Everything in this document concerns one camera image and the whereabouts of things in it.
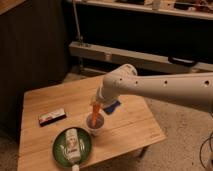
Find black cables on floor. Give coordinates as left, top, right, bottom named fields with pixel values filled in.
left=198, top=113, right=213, bottom=171

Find long grey case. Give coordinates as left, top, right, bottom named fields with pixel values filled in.
left=69, top=41, right=213, bottom=73

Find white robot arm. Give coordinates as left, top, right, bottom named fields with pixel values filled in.
left=94, top=64, right=213, bottom=113

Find wooden folding table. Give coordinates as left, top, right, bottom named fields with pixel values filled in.
left=18, top=76, right=165, bottom=171

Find green plate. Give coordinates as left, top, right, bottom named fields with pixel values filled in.
left=52, top=127, right=92, bottom=168

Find background shelf with items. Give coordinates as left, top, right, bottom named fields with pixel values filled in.
left=75, top=0, right=213, bottom=21

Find metal stand pole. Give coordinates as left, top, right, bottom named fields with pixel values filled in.
left=72, top=0, right=84, bottom=71

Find white dressing bottle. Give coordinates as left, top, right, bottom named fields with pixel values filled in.
left=65, top=128, right=81, bottom=171

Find blue sponge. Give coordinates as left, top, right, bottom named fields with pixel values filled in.
left=103, top=100, right=121, bottom=115

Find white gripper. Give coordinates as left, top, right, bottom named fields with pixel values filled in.
left=90, top=84, right=120, bottom=106

